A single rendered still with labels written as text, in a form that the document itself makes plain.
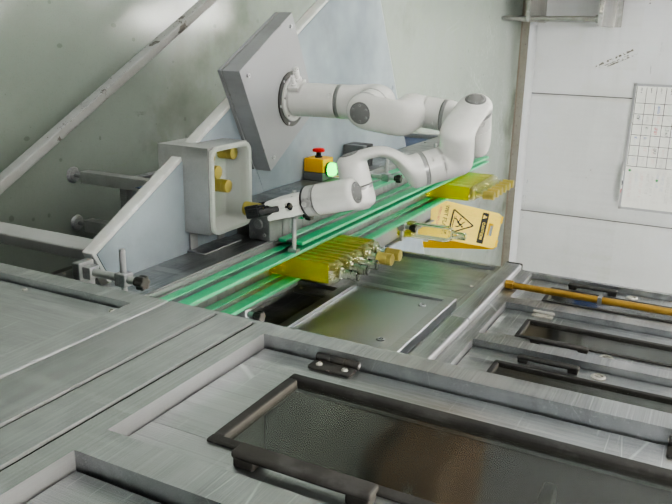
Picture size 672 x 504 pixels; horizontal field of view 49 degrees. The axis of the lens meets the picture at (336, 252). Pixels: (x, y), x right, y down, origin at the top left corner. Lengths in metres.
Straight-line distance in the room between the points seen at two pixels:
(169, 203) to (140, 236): 0.12
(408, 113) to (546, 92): 5.92
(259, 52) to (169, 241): 0.56
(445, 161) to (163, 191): 0.69
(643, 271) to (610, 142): 1.32
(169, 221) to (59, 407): 1.09
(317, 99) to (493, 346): 0.82
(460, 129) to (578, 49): 5.98
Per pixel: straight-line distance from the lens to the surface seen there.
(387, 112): 1.96
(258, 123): 2.05
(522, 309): 2.28
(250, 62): 2.01
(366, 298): 2.16
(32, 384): 0.92
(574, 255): 8.02
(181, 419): 0.85
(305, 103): 2.13
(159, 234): 1.87
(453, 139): 1.80
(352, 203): 1.72
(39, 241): 1.92
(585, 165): 7.82
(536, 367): 1.92
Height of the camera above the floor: 1.94
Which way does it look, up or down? 26 degrees down
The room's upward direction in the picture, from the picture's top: 100 degrees clockwise
